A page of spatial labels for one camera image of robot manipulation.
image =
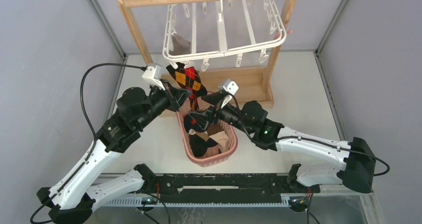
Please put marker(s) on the black mounting rail base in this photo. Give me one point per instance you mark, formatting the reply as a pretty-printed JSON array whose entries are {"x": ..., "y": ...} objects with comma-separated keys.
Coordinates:
[{"x": 219, "y": 190}]

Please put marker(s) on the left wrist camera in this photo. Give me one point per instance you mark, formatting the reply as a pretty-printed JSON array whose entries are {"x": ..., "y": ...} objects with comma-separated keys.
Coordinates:
[{"x": 152, "y": 75}]

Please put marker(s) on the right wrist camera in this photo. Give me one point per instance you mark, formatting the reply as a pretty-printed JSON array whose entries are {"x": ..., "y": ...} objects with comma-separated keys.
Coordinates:
[{"x": 228, "y": 88}]

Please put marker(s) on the wooden hanging rack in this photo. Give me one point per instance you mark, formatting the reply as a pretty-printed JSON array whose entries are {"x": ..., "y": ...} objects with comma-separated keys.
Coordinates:
[{"x": 255, "y": 77}]

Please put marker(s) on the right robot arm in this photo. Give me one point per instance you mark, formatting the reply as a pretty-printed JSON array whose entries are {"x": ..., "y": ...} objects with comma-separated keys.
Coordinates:
[{"x": 350, "y": 163}]

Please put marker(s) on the black red cuff sock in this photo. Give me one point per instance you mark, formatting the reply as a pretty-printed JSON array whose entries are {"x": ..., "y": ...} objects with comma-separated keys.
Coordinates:
[{"x": 193, "y": 126}]

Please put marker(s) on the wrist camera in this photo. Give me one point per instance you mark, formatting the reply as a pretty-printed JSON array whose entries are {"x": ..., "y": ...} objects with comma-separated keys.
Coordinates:
[
  {"x": 152, "y": 75},
  {"x": 228, "y": 88}
]

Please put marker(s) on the pink plastic basket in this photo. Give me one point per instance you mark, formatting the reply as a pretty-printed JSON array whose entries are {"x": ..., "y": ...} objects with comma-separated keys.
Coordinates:
[{"x": 231, "y": 144}]

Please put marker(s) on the brown beige striped sock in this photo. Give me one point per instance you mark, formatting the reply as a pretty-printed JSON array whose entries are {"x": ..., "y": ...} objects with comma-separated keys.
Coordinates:
[{"x": 216, "y": 133}]

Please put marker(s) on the white plastic clip hanger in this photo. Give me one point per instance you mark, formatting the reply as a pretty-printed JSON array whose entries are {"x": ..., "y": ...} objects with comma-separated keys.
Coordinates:
[{"x": 223, "y": 28}]

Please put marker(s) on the brown patterned sock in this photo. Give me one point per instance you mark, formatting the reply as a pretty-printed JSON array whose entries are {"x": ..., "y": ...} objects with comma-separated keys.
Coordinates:
[{"x": 188, "y": 78}]

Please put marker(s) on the plain black sock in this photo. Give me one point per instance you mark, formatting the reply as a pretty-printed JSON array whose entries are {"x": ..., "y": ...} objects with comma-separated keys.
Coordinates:
[{"x": 199, "y": 146}]

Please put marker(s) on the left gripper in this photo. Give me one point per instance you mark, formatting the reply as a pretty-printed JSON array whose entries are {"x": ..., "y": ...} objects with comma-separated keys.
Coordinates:
[{"x": 181, "y": 95}]

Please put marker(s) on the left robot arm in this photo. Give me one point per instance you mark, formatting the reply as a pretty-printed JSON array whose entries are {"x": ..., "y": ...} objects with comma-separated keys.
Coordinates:
[{"x": 76, "y": 196}]

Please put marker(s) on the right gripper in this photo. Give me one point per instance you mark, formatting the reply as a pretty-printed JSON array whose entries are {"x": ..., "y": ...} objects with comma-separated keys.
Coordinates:
[{"x": 214, "y": 99}]

